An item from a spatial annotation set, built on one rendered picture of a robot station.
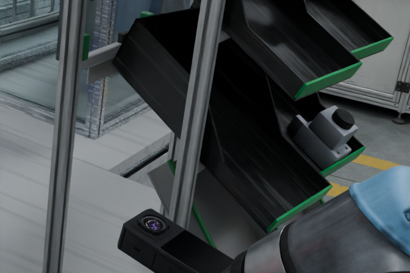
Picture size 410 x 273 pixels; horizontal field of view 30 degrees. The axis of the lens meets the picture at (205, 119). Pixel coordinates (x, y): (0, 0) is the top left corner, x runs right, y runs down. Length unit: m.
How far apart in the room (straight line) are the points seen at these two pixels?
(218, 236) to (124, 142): 0.83
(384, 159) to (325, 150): 3.19
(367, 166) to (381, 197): 3.53
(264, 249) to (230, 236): 0.41
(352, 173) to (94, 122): 2.34
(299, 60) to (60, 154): 0.31
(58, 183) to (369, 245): 0.52
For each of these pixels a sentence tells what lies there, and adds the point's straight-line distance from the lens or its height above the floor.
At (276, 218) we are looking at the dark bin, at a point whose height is 1.21.
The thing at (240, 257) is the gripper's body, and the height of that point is 1.28.
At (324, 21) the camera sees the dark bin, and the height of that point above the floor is 1.38.
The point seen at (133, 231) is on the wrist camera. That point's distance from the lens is 0.66.
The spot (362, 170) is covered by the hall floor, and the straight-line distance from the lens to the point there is 3.99.
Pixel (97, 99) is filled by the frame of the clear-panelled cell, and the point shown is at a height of 0.96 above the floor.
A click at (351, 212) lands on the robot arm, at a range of 0.55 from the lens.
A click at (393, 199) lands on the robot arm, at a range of 0.54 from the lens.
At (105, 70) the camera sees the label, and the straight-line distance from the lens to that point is 1.00.
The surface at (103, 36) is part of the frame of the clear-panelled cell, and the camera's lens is 1.69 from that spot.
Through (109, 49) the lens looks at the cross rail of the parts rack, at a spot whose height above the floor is 1.31.
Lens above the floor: 1.62
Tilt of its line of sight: 23 degrees down
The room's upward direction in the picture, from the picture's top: 9 degrees clockwise
